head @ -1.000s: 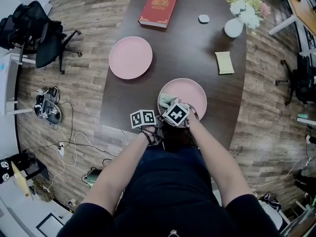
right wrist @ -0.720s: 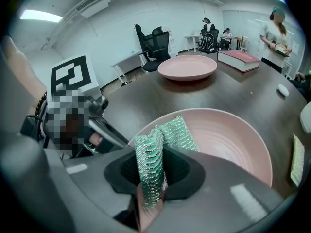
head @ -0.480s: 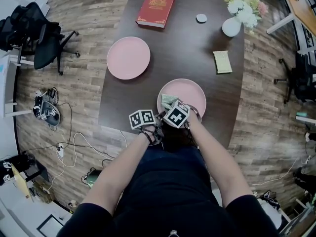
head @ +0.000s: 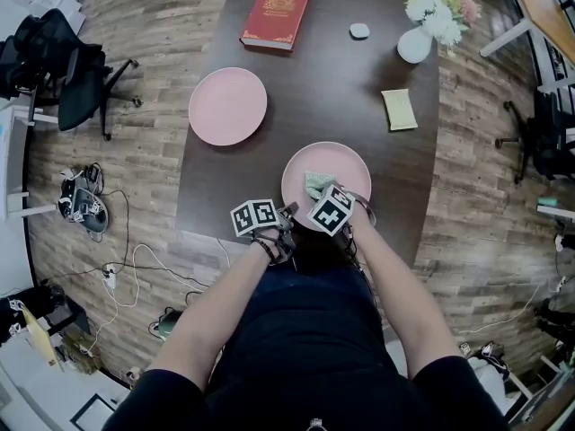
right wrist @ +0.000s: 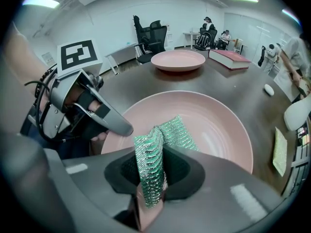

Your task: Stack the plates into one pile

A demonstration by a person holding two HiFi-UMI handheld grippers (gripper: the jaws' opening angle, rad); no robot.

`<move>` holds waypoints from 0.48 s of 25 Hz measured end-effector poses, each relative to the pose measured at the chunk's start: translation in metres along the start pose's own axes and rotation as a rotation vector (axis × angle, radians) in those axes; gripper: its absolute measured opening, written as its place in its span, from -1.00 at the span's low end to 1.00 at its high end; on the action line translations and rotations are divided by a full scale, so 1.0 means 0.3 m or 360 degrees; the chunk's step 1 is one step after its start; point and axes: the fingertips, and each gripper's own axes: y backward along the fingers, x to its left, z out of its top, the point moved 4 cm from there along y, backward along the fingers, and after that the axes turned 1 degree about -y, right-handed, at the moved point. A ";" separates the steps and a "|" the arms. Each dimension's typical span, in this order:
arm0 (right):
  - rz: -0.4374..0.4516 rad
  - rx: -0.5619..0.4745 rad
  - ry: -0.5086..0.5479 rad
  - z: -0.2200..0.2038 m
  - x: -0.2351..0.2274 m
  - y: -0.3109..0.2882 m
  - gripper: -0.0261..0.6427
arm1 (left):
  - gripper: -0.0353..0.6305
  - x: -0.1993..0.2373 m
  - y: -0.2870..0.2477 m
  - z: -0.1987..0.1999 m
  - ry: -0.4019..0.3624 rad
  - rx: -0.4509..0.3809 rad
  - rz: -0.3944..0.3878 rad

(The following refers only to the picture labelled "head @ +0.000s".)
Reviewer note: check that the yellow board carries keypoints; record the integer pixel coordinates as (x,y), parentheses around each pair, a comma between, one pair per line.
(40,339)

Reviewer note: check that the white power strip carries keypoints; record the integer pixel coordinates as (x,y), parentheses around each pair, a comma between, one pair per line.
(110,278)

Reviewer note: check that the small metal buckle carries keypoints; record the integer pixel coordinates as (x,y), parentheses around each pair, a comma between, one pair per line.
(315,424)

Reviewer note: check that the pink plate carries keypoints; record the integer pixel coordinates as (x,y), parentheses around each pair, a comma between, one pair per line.
(341,164)
(227,106)

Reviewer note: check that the person's black clothing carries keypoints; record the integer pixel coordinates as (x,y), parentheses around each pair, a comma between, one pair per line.
(310,357)

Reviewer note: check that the wooden desk white legs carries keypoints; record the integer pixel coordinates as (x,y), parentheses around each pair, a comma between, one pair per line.
(548,11)

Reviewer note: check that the person's right forearm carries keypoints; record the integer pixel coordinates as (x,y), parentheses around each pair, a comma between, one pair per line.
(409,308)

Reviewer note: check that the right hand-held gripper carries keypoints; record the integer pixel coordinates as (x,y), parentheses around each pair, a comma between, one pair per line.
(332,211)

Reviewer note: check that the person's left forearm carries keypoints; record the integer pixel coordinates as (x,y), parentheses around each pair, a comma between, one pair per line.
(211,326)

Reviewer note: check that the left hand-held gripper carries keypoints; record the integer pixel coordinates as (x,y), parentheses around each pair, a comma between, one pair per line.
(253,216)

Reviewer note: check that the small white oval case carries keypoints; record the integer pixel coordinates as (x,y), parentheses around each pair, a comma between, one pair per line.
(360,31)

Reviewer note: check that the red hardcover book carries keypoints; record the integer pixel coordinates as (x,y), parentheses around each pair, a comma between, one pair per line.
(276,14)

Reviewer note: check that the grey domed backpack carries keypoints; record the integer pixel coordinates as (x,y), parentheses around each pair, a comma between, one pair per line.
(94,213)

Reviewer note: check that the green patterned sponge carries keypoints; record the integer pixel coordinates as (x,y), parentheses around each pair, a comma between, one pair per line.
(316,180)

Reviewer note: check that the white ceramic vase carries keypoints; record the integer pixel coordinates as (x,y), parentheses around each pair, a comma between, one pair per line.
(414,45)

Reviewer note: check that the white vase with flowers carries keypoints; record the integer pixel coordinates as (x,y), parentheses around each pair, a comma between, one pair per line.
(440,14)

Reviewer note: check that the yellow green sponge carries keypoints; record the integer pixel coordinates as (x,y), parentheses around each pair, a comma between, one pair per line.
(399,109)

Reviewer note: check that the black office chair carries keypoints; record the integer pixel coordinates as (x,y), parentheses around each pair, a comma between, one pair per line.
(81,92)
(548,142)

